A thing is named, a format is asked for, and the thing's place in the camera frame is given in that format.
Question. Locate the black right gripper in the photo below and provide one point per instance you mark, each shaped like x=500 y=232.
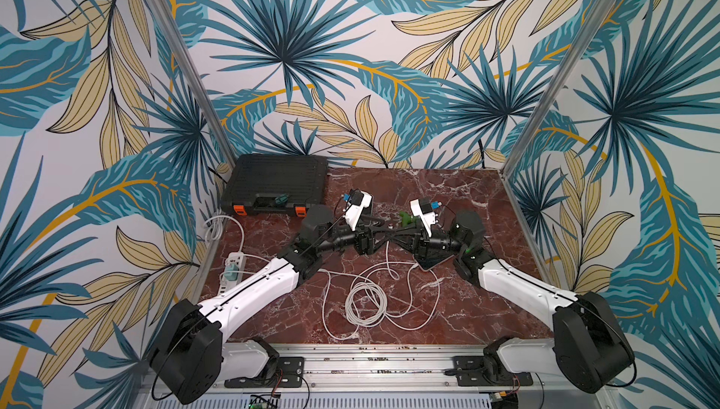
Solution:
x=424 y=240

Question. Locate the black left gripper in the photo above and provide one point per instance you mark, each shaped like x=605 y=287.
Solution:
x=368 y=244

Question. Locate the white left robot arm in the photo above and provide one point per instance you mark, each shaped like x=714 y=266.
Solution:
x=187 y=354

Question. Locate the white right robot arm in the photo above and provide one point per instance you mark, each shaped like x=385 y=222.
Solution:
x=587 y=346

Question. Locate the green plastic fitting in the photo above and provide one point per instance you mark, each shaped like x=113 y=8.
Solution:
x=406 y=219

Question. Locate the green black screwdriver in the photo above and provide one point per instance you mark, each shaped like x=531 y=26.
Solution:
x=281 y=200

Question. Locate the black plastic tool case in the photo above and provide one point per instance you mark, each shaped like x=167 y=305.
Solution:
x=258 y=178

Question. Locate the white power strip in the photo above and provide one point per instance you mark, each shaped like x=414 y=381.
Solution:
x=234 y=270

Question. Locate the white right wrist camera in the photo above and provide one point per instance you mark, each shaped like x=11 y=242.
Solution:
x=425 y=210

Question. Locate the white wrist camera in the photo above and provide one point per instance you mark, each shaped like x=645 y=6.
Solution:
x=357 y=202
x=425 y=210

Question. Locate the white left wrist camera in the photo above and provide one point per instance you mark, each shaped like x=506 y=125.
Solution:
x=357 y=202

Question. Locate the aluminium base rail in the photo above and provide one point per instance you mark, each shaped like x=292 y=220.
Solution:
x=359 y=376

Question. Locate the aluminium frame post right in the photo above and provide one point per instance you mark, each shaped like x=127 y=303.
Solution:
x=577 y=48

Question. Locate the aluminium frame post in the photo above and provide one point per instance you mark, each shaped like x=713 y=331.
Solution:
x=577 y=48
x=170 y=31

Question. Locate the aluminium frame post left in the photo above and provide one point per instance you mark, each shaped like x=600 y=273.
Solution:
x=170 y=31

